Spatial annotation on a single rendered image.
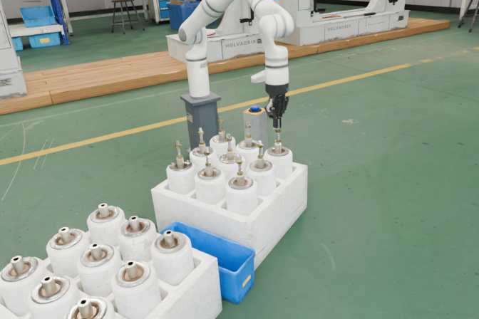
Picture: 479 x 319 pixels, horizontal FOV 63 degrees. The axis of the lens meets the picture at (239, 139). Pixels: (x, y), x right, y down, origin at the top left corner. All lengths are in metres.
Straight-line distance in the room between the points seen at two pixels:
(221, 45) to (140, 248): 2.62
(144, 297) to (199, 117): 1.03
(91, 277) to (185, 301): 0.22
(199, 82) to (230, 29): 1.95
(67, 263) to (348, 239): 0.84
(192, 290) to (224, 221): 0.27
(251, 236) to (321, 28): 3.12
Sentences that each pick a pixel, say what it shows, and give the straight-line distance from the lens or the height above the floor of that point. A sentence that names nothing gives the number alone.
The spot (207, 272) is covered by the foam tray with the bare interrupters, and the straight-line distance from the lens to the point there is 1.00.
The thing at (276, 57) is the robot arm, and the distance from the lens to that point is 1.19.
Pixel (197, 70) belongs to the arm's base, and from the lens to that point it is 1.73.
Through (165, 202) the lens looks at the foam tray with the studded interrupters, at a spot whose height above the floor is 0.15.
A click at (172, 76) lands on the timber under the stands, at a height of 0.04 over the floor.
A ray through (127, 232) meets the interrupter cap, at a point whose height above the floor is 0.25.
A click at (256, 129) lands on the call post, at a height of 0.25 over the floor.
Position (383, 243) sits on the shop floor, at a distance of 1.37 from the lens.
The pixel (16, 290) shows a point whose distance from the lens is 1.01.
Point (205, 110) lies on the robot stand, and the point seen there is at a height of 0.25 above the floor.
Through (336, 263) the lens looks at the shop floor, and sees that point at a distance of 1.27.
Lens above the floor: 0.85
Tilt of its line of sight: 24 degrees down
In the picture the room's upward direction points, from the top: 4 degrees counter-clockwise
